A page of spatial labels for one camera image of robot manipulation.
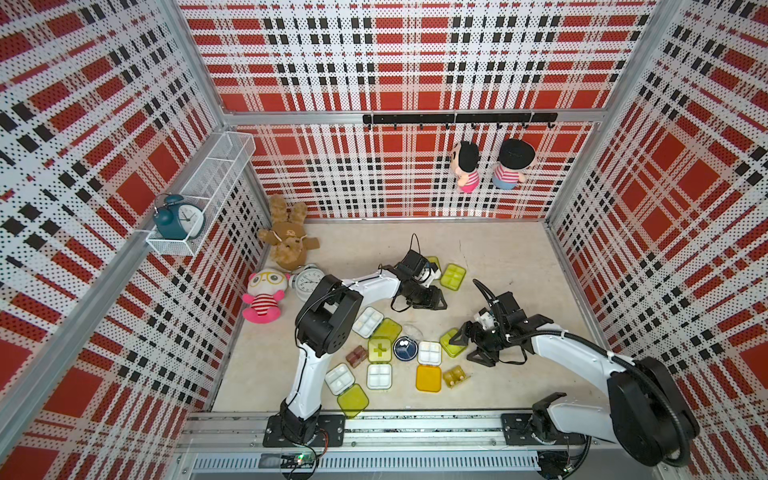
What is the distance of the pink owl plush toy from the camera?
905 millimetres

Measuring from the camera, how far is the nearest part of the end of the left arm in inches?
32.0

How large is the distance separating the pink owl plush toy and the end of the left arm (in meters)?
0.41
